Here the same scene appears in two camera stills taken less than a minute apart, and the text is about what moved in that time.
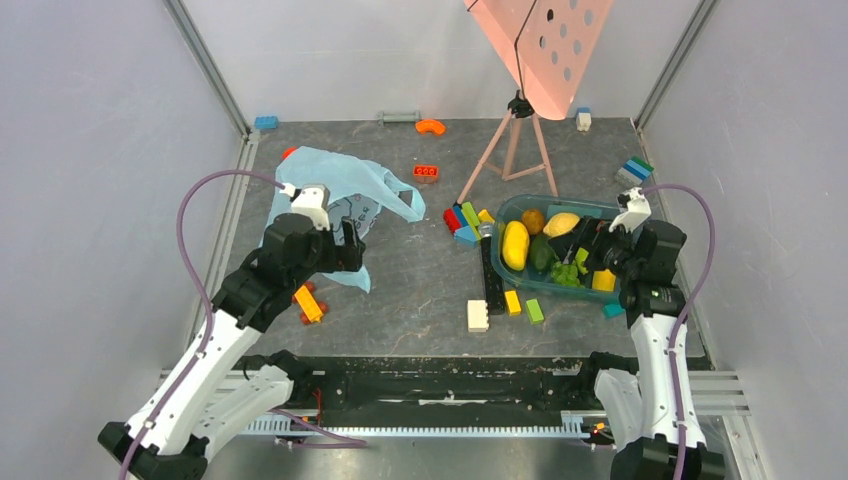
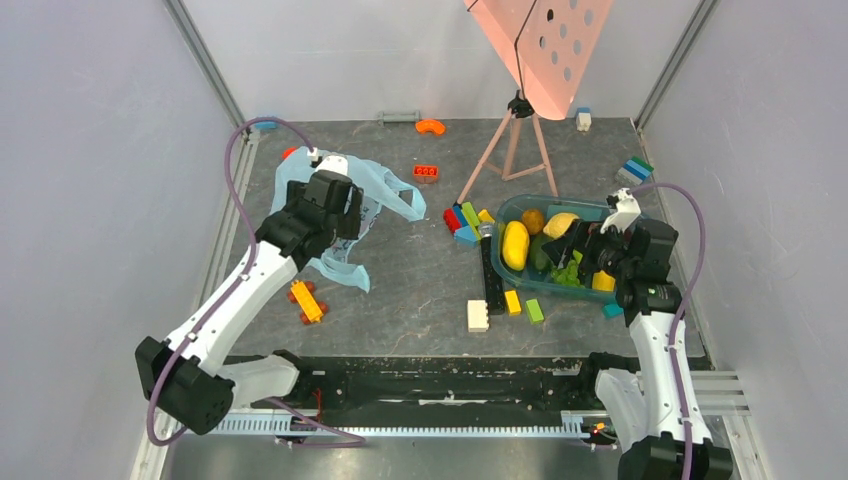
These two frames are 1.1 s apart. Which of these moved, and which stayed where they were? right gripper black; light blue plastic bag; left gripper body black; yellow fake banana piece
Moved: left gripper body black
Stayed: light blue plastic bag; yellow fake banana piece; right gripper black
